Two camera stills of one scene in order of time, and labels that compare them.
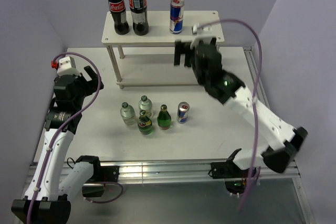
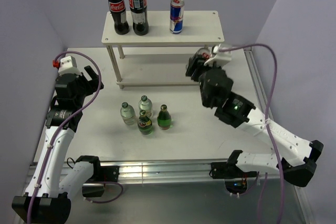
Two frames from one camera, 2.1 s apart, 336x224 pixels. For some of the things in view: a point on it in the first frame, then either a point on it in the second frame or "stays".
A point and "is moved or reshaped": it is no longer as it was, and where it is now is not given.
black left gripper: x=92 y=85 stays
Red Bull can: x=182 y=110 is moved or reshaped
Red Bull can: x=177 y=10 stays
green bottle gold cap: x=164 y=118 stays
